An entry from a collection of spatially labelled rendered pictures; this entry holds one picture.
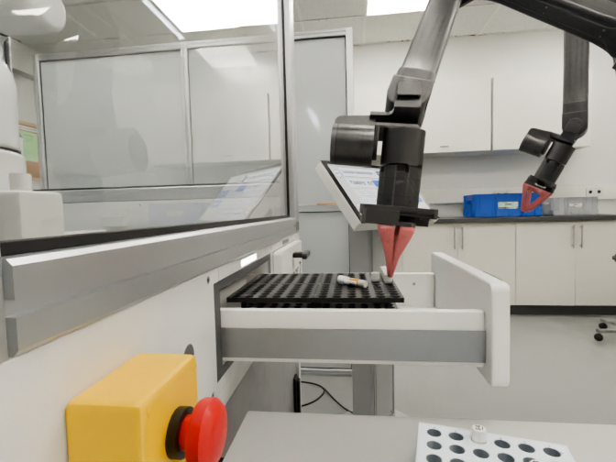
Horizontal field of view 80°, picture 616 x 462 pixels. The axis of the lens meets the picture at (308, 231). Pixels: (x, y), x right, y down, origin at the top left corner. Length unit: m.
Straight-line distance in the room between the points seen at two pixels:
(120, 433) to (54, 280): 0.09
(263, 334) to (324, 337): 0.07
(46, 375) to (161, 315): 0.11
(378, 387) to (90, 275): 1.50
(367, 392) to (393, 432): 1.20
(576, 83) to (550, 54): 3.64
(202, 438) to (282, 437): 0.23
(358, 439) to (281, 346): 0.13
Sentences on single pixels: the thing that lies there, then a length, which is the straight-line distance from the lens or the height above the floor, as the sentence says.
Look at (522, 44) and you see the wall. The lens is 4.84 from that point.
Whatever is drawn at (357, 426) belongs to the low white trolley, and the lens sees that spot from 0.48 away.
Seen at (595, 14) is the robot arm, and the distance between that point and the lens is 0.84.
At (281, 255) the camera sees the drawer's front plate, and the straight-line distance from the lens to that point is 0.73.
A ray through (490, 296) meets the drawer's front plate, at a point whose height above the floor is 0.91.
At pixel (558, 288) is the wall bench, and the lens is 4.01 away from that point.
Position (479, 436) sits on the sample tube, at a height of 0.80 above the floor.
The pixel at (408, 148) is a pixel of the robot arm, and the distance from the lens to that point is 0.51.
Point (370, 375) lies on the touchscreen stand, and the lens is 1.63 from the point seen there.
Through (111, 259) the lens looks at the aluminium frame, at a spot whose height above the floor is 0.98.
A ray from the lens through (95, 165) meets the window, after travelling 0.29.
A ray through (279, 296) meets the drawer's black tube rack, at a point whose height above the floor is 0.90.
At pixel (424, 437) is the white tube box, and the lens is 0.40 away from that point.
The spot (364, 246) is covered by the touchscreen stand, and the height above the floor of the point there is 0.86.
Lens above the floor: 1.01
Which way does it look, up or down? 3 degrees down
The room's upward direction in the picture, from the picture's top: 1 degrees counter-clockwise
